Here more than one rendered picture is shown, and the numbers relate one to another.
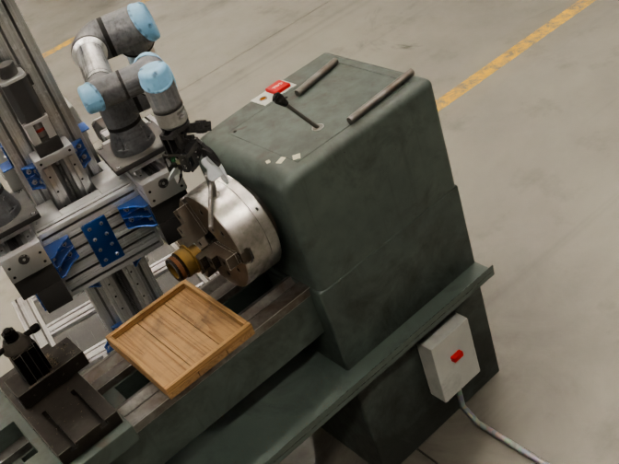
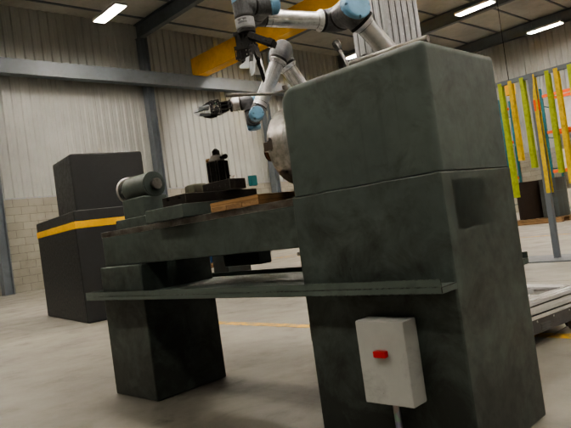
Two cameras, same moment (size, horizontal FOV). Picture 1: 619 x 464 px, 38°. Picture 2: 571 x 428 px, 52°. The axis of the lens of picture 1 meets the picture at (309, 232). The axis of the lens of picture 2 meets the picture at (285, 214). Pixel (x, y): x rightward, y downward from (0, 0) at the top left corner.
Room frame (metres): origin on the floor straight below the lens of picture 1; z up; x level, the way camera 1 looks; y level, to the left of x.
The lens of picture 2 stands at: (1.36, -1.98, 0.77)
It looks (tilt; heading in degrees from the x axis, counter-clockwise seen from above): 1 degrees up; 73
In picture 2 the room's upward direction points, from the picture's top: 8 degrees counter-clockwise
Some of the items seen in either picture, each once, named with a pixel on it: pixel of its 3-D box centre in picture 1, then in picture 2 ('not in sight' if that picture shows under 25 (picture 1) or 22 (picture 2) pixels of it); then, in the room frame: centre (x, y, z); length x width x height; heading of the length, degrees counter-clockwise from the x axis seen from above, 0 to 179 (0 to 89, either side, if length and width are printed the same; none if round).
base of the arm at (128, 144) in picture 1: (128, 132); not in sight; (2.73, 0.46, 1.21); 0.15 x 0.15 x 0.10
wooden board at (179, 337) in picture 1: (178, 335); (265, 200); (2.03, 0.46, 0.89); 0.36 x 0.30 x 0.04; 29
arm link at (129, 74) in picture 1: (145, 75); (263, 7); (2.07, 0.25, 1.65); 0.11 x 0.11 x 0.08; 8
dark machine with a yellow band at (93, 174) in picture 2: not in sight; (104, 234); (1.35, 5.92, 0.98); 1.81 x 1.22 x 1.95; 108
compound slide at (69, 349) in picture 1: (47, 372); (223, 186); (1.93, 0.81, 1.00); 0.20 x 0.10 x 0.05; 119
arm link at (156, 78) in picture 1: (159, 87); (242, 4); (1.98, 0.22, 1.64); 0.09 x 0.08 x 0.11; 8
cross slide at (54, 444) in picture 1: (55, 400); (211, 198); (1.86, 0.80, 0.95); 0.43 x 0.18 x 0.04; 29
